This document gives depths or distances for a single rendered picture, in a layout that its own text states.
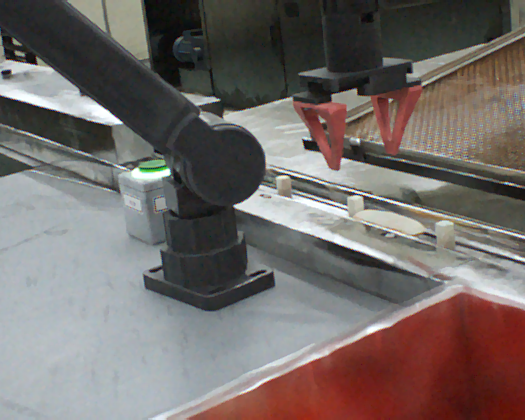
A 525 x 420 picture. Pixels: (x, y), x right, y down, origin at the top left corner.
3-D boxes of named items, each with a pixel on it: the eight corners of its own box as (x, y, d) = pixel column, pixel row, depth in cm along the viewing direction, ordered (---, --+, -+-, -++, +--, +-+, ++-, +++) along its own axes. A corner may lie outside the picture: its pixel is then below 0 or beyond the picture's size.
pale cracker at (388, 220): (344, 221, 108) (343, 211, 108) (372, 212, 110) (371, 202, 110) (405, 241, 100) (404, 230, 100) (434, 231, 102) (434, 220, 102)
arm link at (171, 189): (167, 220, 104) (181, 233, 99) (153, 122, 101) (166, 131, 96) (252, 202, 106) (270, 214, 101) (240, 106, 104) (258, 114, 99)
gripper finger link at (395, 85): (429, 153, 106) (422, 64, 103) (375, 169, 102) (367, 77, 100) (387, 145, 111) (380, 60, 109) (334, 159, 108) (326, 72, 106)
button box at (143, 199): (126, 260, 125) (112, 172, 122) (182, 243, 129) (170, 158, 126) (156, 275, 118) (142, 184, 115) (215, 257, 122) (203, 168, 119)
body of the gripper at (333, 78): (416, 78, 103) (410, 5, 102) (335, 97, 99) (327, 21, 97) (375, 73, 109) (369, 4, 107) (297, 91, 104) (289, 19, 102)
